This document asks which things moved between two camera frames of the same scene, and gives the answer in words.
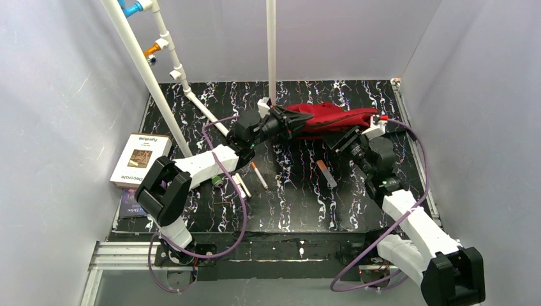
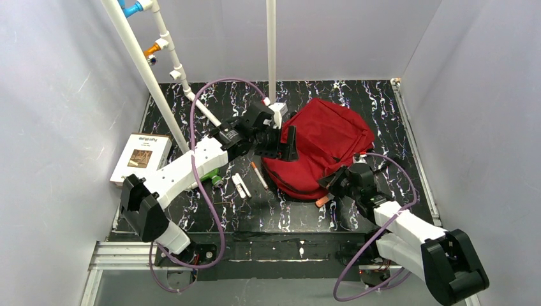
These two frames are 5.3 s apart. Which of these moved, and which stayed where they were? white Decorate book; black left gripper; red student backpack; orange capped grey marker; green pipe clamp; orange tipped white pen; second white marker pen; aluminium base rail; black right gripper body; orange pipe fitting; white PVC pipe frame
Moved: black left gripper; red student backpack; orange capped grey marker; black right gripper body
Stayed: white PVC pipe frame; white Decorate book; green pipe clamp; orange tipped white pen; orange pipe fitting; second white marker pen; aluminium base rail
